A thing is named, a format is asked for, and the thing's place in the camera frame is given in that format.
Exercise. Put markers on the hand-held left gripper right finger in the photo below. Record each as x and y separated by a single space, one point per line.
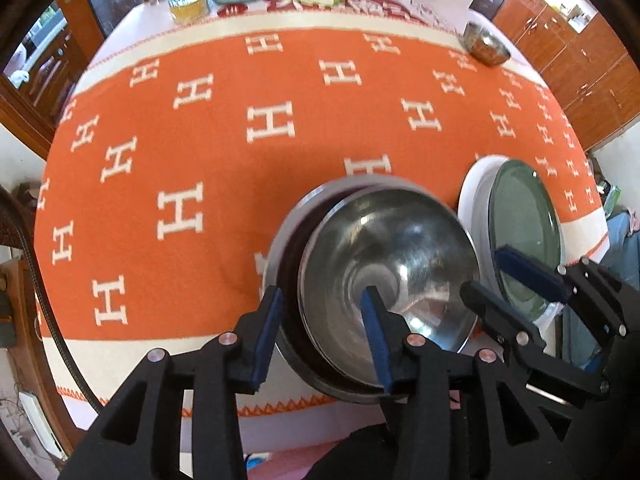
377 340

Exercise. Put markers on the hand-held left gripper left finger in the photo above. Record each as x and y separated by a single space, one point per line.
267 340

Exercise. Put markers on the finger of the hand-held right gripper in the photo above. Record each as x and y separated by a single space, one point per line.
495 310
530 272

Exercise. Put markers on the green plate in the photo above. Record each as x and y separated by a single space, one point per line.
525 210

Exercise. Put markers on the blue patterned plate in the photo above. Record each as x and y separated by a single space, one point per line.
484 195

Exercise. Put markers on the white plate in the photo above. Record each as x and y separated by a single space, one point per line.
469 200

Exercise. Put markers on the wide steel bowl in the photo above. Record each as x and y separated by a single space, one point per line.
279 245

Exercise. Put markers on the steel bowl pink base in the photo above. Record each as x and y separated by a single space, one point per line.
400 240

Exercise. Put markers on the person's dark clothing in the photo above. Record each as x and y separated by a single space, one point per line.
360 455

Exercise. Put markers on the deep steel bowl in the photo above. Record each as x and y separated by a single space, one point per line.
487 47

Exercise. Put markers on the yellow tin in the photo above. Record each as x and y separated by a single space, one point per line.
189 5

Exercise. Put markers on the wooden display cabinet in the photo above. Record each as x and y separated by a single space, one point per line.
50 70

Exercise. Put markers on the wooden wall cabinet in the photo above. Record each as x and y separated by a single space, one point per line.
575 50

